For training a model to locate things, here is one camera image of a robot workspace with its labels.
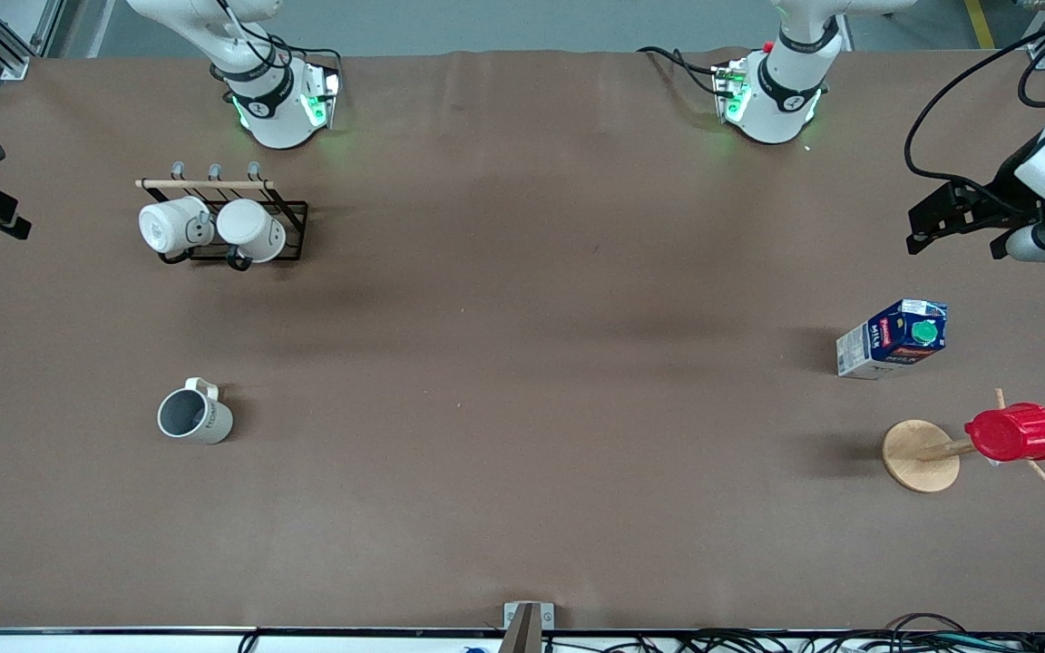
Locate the blue white milk carton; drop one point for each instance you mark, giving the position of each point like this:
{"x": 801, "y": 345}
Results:
{"x": 890, "y": 343}

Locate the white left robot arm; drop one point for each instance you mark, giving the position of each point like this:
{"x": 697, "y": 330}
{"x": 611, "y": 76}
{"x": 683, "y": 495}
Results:
{"x": 772, "y": 104}

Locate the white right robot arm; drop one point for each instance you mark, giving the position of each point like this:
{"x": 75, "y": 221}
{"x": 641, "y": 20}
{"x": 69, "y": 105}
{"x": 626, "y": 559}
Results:
{"x": 278, "y": 118}

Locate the red plastic cup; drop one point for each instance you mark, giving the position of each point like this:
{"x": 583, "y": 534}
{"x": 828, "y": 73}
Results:
{"x": 1017, "y": 433}

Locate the white mug with face print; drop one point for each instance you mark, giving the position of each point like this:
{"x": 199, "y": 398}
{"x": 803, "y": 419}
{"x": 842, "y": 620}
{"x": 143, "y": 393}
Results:
{"x": 169, "y": 225}

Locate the wooden mug tree stand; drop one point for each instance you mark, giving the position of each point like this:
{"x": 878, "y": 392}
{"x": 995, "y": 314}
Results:
{"x": 920, "y": 455}

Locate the aluminium frame profile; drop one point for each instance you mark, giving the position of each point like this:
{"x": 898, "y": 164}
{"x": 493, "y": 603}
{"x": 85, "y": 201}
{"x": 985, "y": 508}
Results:
{"x": 1, "y": 41}

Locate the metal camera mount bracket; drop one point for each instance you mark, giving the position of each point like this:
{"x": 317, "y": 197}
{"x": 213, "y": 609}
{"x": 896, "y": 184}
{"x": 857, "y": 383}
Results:
{"x": 527, "y": 624}

